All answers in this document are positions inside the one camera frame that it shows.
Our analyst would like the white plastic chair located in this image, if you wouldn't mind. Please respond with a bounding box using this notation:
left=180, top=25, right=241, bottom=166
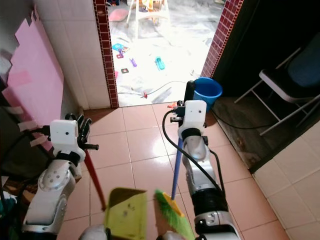
left=126, top=0, right=169, bottom=39

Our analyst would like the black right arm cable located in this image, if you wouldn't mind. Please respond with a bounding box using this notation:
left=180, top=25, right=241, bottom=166
left=162, top=111, right=227, bottom=195

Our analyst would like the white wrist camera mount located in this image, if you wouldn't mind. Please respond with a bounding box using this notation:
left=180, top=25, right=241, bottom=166
left=177, top=99, right=208, bottom=130
left=49, top=120, right=84, bottom=153

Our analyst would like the black folding chair white frame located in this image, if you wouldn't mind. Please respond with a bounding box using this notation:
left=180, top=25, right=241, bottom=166
left=234, top=46, right=320, bottom=137

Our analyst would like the black floor cable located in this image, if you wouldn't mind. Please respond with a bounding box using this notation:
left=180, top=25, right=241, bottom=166
left=210, top=107, right=276, bottom=131

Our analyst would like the blue plastic bucket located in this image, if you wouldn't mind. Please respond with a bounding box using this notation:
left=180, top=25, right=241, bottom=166
left=192, top=76, right=224, bottom=112

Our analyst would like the teal plastic bottle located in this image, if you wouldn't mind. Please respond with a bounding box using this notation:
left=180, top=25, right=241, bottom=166
left=155, top=57, right=167, bottom=71

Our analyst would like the pink foam board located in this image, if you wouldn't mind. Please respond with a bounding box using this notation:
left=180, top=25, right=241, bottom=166
left=7, top=17, right=67, bottom=151

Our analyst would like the robot left leg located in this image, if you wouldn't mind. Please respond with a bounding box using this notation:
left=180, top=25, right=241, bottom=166
left=79, top=224, right=111, bottom=240

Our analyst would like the thin floor cable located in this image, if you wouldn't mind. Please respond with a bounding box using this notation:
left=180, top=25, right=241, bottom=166
left=119, top=79, right=194, bottom=96

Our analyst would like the teal plastic bag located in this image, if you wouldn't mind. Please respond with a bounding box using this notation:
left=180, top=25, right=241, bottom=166
left=0, top=196, right=19, bottom=237

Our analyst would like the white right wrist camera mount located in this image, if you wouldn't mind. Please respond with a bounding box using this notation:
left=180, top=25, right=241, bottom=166
left=177, top=99, right=208, bottom=130

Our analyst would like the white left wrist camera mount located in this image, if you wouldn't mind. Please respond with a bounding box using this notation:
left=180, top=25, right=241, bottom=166
left=49, top=120, right=84, bottom=153

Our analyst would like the green broom with blue handle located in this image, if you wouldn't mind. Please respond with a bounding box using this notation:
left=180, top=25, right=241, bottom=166
left=154, top=80, right=197, bottom=240

